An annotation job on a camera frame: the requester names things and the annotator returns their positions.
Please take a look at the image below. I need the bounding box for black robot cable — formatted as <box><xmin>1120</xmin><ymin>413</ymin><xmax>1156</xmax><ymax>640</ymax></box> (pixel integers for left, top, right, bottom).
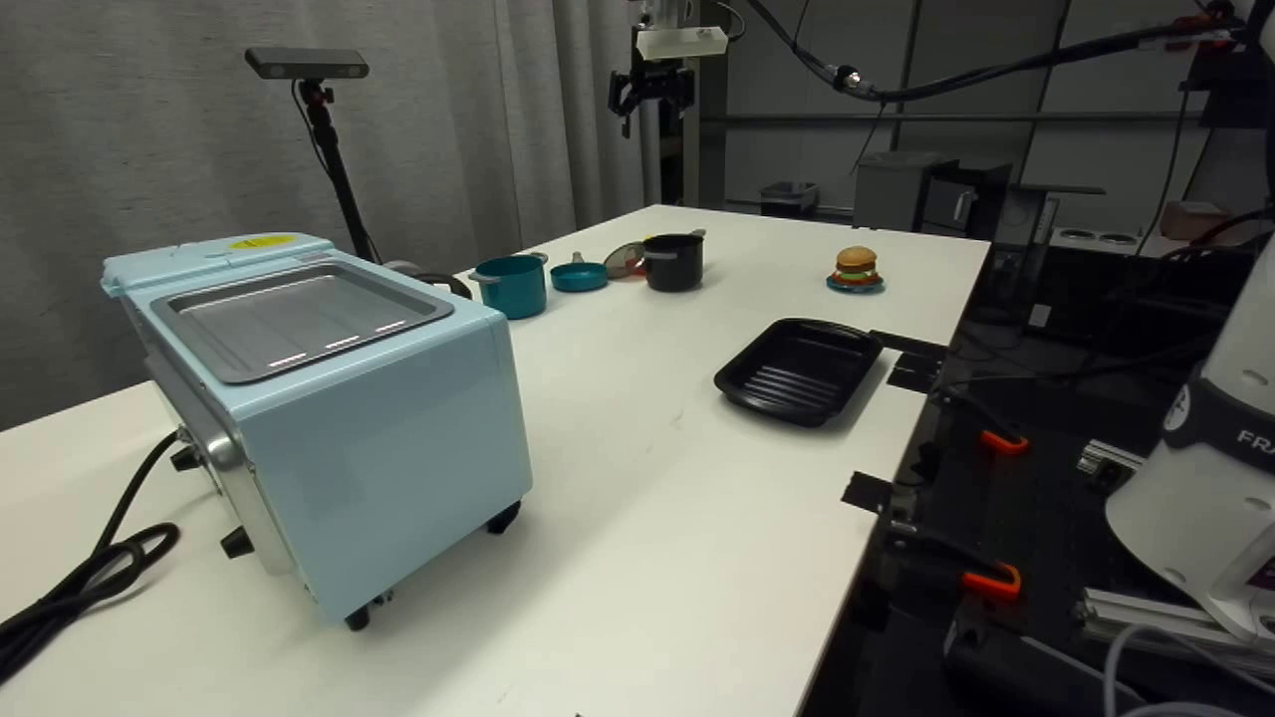
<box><xmin>739</xmin><ymin>0</ymin><xmax>1250</xmax><ymax>106</ymax></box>

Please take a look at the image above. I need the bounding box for grey cabinet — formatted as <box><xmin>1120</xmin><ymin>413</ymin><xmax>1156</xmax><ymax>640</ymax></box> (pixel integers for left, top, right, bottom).
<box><xmin>854</xmin><ymin>146</ymin><xmax>1016</xmax><ymax>237</ymax></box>

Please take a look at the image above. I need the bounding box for grey curtain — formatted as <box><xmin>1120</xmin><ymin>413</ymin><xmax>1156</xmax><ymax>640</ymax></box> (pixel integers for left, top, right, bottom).
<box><xmin>0</xmin><ymin>0</ymin><xmax>665</xmax><ymax>430</ymax></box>

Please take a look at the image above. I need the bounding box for light blue toaster oven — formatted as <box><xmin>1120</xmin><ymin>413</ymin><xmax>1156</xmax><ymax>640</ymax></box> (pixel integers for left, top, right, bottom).
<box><xmin>99</xmin><ymin>232</ymin><xmax>540</xmax><ymax>634</ymax></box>

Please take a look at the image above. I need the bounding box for teal shallow toy pan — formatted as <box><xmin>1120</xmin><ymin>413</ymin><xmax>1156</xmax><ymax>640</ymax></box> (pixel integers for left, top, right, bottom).
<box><xmin>545</xmin><ymin>249</ymin><xmax>614</xmax><ymax>300</ymax></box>

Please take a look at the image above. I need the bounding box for black tripod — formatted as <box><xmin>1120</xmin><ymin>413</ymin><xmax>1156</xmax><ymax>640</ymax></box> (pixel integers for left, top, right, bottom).
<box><xmin>291</xmin><ymin>74</ymin><xmax>477</xmax><ymax>300</ymax></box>

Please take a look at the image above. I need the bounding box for teal toy pot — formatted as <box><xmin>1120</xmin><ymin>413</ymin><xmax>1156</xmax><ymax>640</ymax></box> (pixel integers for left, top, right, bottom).
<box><xmin>472</xmin><ymin>249</ymin><xmax>556</xmax><ymax>322</ymax></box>

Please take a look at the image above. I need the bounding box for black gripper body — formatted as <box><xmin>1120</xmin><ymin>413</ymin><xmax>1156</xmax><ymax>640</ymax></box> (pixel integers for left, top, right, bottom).
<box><xmin>633</xmin><ymin>58</ymin><xmax>696</xmax><ymax>125</ymax></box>

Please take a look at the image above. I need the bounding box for small black toy pot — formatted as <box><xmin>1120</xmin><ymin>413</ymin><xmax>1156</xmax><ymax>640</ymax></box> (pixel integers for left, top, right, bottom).
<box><xmin>643</xmin><ymin>232</ymin><xmax>711</xmax><ymax>295</ymax></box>

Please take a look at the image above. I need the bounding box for black camera bar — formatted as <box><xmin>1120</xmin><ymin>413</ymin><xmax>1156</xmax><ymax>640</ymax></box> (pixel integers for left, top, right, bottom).
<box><xmin>242</xmin><ymin>48</ymin><xmax>376</xmax><ymax>83</ymax></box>

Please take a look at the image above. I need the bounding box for toy burger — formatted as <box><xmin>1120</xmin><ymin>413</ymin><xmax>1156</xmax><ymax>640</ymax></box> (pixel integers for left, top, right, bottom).
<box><xmin>829</xmin><ymin>241</ymin><xmax>886</xmax><ymax>292</ymax></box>

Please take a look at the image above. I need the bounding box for orange handled clamp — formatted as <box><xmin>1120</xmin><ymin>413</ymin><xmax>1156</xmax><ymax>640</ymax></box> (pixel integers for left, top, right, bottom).
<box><xmin>886</xmin><ymin>519</ymin><xmax>1030</xmax><ymax>608</ymax></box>
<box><xmin>929</xmin><ymin>387</ymin><xmax>1035</xmax><ymax>462</ymax></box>

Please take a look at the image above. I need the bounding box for black grill pan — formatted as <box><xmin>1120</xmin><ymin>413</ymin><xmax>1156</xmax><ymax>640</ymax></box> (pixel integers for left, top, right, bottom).
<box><xmin>711</xmin><ymin>314</ymin><xmax>935</xmax><ymax>430</ymax></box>

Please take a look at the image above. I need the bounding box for aluminium rail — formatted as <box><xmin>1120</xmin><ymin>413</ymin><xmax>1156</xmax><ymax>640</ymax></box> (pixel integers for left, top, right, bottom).
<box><xmin>1072</xmin><ymin>581</ymin><xmax>1275</xmax><ymax>669</ymax></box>

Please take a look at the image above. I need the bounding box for glass pot lid grey handle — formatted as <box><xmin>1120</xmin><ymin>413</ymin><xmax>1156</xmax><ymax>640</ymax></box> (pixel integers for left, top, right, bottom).
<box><xmin>603</xmin><ymin>237</ymin><xmax>653</xmax><ymax>280</ymax></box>

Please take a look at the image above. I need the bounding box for black power cable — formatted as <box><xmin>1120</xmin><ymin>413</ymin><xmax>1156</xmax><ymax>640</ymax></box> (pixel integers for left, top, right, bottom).
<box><xmin>0</xmin><ymin>425</ymin><xmax>190</xmax><ymax>688</ymax></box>

